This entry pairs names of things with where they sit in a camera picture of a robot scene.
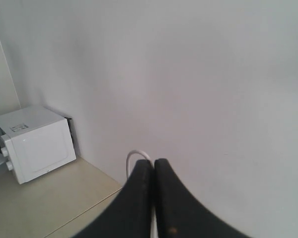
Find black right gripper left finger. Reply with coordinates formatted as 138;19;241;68
74;160;153;238

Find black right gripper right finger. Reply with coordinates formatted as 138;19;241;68
154;159;248;238

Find white wired earphones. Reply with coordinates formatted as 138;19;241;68
126;149;157;238

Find white microwave oven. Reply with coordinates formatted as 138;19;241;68
0;106;76;184

